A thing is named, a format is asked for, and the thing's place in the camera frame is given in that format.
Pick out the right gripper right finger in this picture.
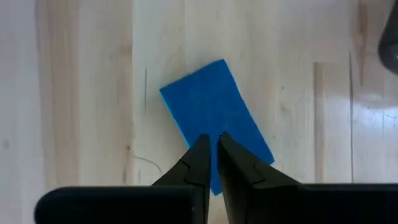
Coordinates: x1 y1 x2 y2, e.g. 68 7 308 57
217 131 302 224

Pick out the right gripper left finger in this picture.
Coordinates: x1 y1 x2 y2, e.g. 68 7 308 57
152 133 213 224

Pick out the blue sponge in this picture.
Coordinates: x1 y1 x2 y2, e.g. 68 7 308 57
159 58 275 197

